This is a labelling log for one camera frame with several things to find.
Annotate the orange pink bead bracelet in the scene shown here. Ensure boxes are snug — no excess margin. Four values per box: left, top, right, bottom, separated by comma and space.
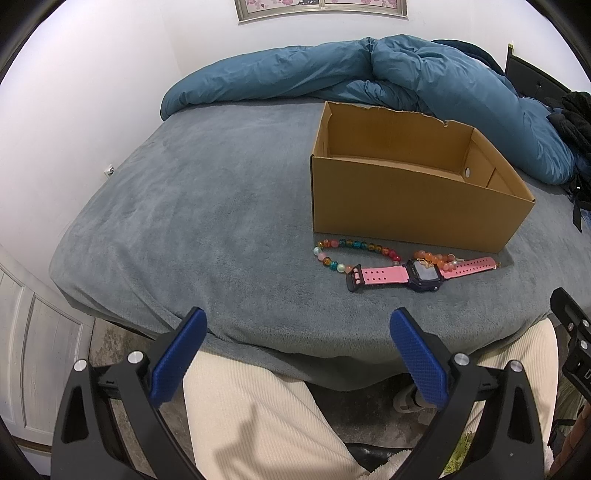
413, 249, 463, 273

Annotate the pink strap smartwatch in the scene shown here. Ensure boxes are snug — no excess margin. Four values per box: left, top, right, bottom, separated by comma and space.
346, 256, 498, 292

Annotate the multicolour glass bead bracelet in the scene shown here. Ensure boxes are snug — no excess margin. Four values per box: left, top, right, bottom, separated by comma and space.
312, 237, 402, 275

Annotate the cream trouser right leg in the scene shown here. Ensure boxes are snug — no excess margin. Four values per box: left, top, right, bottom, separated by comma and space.
392, 319, 561, 480

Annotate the cream trouser leg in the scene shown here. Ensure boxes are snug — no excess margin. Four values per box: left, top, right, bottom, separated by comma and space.
392, 319, 561, 480
183, 352, 368, 480

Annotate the white door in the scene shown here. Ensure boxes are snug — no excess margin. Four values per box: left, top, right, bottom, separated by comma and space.
1, 250, 95, 446

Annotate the cream trouser left leg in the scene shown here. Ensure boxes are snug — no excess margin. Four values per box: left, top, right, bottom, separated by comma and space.
183, 352, 368, 480

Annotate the black clothes pile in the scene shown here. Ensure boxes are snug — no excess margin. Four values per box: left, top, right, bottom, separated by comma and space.
548, 91, 591, 231

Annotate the black headboard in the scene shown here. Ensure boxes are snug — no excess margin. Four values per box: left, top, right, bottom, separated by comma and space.
505, 43, 570, 109

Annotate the brown cardboard box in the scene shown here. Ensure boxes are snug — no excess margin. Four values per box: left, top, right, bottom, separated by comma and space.
310, 102, 536, 253

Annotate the teal blue duvet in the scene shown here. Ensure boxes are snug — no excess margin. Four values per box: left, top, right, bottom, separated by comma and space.
160, 35, 585, 185

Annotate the floral film window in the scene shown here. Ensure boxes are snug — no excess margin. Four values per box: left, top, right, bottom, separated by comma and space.
235, 0, 408, 22

